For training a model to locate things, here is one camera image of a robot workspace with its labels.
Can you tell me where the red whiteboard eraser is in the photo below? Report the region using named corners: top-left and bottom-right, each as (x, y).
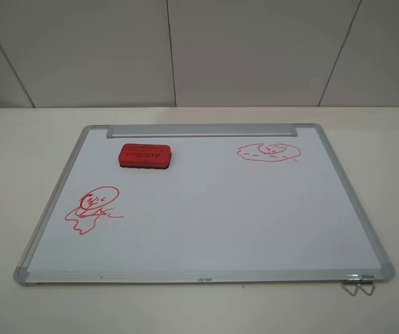
top-left (118, 143), bottom-right (171, 170)

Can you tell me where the right metal hanging clip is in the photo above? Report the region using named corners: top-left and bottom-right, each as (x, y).
top-left (357, 274), bottom-right (375, 296)

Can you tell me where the white aluminium-framed whiteboard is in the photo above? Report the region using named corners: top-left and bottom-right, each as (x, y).
top-left (13, 123), bottom-right (396, 285)

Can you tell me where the left metal hanging clip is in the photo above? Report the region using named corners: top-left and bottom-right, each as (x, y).
top-left (341, 273), bottom-right (361, 296)

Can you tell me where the grey marker tray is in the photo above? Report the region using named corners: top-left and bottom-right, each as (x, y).
top-left (107, 123), bottom-right (297, 138)

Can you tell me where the metal hanging clip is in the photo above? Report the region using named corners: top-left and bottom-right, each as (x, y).
top-left (341, 273), bottom-right (361, 296)
top-left (357, 274), bottom-right (375, 296)

